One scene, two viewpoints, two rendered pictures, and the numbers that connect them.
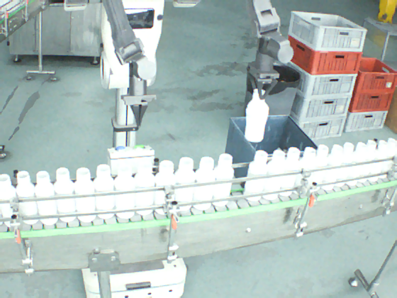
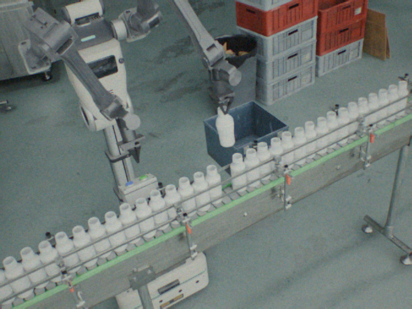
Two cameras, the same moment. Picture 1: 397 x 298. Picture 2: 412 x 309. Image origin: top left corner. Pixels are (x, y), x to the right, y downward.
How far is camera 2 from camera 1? 0.55 m
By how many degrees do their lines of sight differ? 6
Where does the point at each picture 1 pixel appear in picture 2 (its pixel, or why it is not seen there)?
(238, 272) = (251, 244)
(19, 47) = not seen: outside the picture
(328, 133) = (300, 84)
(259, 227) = (252, 209)
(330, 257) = (335, 209)
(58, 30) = not seen: outside the picture
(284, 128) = (252, 113)
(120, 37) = (102, 102)
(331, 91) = (292, 45)
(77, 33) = (15, 52)
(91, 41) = not seen: hidden behind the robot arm
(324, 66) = (279, 22)
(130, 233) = (157, 246)
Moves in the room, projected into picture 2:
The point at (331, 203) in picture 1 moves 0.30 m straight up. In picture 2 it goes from (308, 173) to (310, 114)
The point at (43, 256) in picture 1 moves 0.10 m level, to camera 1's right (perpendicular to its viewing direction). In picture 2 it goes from (91, 293) to (119, 289)
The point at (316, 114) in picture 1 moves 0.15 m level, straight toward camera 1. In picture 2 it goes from (282, 72) to (282, 80)
